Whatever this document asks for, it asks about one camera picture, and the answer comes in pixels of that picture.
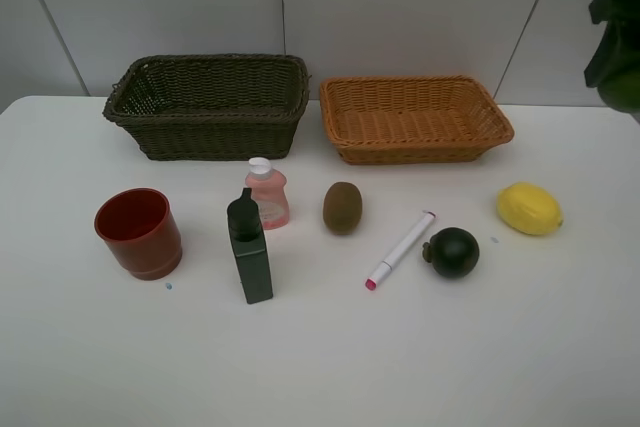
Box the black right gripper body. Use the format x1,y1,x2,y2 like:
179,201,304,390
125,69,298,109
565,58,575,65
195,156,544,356
584,0,639,88

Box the green lime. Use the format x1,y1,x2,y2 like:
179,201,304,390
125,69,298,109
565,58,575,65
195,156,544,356
597,71,640,114

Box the yellow lemon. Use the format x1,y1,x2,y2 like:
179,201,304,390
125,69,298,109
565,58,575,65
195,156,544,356
496,182,564,236

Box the dark mangosteen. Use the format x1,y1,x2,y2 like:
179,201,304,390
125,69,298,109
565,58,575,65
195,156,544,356
422,227,480,279

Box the brown kiwi fruit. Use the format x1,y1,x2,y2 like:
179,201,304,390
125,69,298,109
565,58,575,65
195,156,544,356
322,182,363,235

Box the white pink-capped marker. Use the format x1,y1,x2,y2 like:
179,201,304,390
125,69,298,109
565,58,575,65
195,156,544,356
365,211,437,291

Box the orange wicker basket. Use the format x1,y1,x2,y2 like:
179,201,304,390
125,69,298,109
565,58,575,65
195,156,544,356
319,75,515,165

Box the pink soap bottle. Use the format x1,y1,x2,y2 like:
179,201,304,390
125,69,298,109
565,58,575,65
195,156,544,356
245,157,290,230

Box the dark green square bottle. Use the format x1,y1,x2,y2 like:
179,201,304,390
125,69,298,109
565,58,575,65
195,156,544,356
227,187,273,304

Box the dark brown wicker basket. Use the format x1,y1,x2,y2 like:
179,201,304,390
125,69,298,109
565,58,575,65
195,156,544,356
103,54,309,161

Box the red plastic cup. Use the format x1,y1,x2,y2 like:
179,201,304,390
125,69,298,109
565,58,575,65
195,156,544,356
94,188,183,281

